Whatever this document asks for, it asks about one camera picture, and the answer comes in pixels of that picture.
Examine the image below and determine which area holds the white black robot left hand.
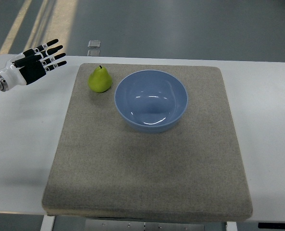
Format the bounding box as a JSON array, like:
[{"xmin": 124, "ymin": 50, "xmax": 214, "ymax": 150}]
[{"xmin": 0, "ymin": 39, "xmax": 67, "ymax": 92}]

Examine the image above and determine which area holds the green pear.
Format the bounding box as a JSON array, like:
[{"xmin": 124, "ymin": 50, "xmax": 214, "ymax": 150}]
[{"xmin": 87, "ymin": 65, "xmax": 112, "ymax": 93}]

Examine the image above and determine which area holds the blue bowl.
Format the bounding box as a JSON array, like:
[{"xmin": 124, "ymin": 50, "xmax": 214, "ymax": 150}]
[{"xmin": 114, "ymin": 70, "xmax": 189, "ymax": 133}]

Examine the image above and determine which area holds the lower floor metal plate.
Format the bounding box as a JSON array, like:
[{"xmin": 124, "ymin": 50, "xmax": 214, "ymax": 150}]
[{"xmin": 87, "ymin": 50, "xmax": 100, "ymax": 57}]

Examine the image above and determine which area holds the grey felt mat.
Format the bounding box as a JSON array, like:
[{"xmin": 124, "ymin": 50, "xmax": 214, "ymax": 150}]
[{"xmin": 42, "ymin": 64, "xmax": 253, "ymax": 223}]

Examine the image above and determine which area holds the metal table frame bracket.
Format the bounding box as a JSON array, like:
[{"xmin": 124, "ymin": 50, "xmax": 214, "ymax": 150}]
[{"xmin": 84, "ymin": 219, "xmax": 205, "ymax": 231}]

